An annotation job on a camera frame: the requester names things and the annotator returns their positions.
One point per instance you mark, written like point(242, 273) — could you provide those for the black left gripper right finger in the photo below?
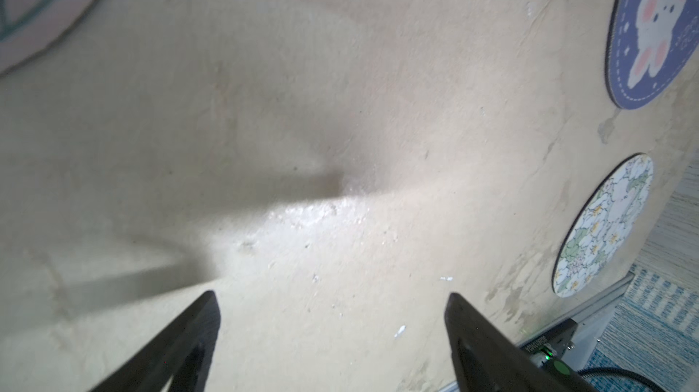
point(485, 360)

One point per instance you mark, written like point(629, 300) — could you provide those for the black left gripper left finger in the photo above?
point(178, 358)

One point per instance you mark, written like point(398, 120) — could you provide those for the white green floral coaster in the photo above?
point(603, 225)

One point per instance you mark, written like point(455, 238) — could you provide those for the purple space bunny coaster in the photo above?
point(649, 43)

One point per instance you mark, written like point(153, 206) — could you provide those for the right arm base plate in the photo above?
point(547, 350)

